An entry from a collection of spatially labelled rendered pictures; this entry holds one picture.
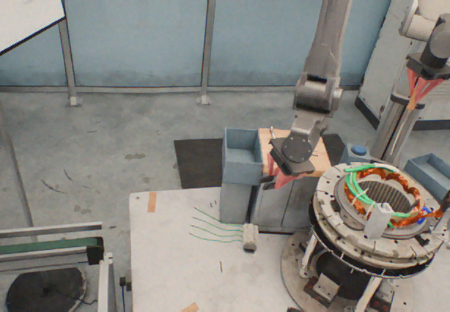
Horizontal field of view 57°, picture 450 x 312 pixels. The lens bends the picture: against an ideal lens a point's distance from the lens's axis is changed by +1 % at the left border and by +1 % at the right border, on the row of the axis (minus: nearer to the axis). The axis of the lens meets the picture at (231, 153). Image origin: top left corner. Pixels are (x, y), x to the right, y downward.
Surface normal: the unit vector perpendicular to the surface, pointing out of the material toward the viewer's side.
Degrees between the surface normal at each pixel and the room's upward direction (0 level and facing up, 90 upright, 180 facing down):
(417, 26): 104
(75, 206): 0
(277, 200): 90
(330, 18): 70
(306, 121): 6
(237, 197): 90
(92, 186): 0
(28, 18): 83
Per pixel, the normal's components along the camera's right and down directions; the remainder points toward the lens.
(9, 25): 0.97, 0.15
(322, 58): -0.38, 0.22
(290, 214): 0.03, 0.62
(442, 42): -0.43, 0.54
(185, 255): 0.12, -0.78
